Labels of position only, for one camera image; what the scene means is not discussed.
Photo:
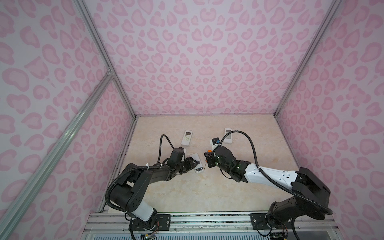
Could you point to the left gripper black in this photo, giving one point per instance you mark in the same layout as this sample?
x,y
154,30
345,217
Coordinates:
x,y
190,163

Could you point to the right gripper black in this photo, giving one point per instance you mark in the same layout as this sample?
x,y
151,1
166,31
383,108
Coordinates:
x,y
210,158

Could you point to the red white remote control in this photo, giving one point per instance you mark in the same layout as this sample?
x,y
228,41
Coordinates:
x,y
199,168

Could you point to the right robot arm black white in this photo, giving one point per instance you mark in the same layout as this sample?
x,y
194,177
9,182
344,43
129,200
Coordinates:
x,y
309,195

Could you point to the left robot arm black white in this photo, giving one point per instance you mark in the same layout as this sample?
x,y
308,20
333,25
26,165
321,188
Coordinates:
x,y
126,192

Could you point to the white remote control right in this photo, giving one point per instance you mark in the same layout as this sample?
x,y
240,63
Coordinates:
x,y
228,136

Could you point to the white remote control left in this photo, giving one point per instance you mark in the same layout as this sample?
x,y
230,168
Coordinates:
x,y
187,138

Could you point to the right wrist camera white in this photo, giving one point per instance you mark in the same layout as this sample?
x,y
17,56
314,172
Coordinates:
x,y
214,143

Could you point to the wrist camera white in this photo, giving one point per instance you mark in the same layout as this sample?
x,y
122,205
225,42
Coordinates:
x,y
180,150
214,143

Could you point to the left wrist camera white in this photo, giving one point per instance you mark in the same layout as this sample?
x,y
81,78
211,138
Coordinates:
x,y
180,150

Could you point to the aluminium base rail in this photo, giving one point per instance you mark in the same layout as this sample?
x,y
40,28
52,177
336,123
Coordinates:
x,y
212,226

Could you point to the aluminium left corner post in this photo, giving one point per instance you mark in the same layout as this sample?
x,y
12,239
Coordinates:
x,y
91,27

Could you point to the aluminium corner post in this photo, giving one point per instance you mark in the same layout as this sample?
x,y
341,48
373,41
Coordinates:
x,y
315,42
91,27

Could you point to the aluminium diagonal frame bar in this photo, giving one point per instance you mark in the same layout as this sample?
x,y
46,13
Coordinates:
x,y
20,205

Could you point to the aluminium right corner post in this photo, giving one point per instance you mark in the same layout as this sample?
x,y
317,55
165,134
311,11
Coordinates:
x,y
315,42

